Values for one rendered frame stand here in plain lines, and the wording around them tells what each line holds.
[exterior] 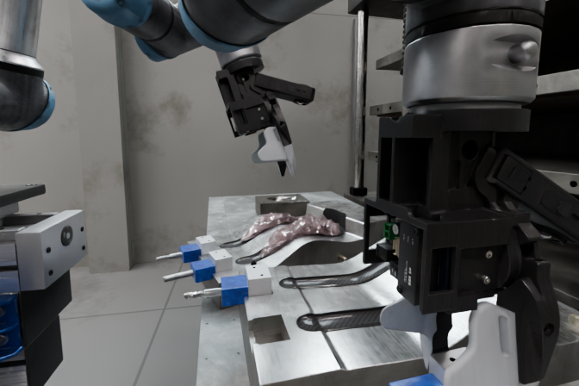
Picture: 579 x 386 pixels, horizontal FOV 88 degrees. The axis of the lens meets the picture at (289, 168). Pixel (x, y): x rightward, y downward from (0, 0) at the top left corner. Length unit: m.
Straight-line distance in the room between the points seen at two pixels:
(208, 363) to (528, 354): 0.41
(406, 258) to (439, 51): 0.12
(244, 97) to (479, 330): 0.45
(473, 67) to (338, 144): 2.75
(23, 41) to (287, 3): 0.64
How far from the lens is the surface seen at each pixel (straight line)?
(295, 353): 0.40
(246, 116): 0.51
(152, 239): 3.00
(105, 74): 2.81
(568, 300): 0.95
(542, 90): 1.06
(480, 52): 0.20
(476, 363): 0.24
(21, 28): 0.78
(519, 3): 0.21
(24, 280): 0.61
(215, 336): 0.59
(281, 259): 0.68
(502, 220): 0.21
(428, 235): 0.18
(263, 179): 2.81
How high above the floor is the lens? 1.14
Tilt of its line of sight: 7 degrees down
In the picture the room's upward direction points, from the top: straight up
